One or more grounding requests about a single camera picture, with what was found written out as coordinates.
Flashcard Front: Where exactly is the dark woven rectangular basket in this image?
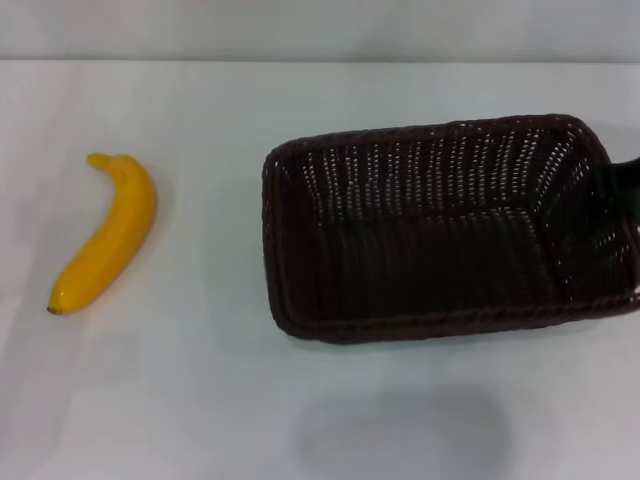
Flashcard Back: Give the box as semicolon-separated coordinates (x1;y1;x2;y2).
260;113;640;347

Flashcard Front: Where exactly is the yellow banana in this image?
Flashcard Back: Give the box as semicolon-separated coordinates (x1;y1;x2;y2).
47;152;158;317

